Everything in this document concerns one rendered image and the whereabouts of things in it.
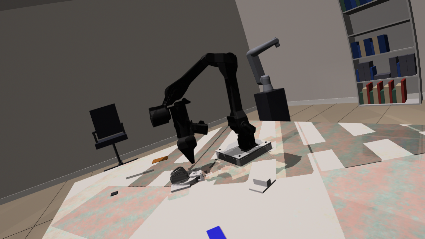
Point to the dark blue flat bar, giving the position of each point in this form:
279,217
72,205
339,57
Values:
215,233

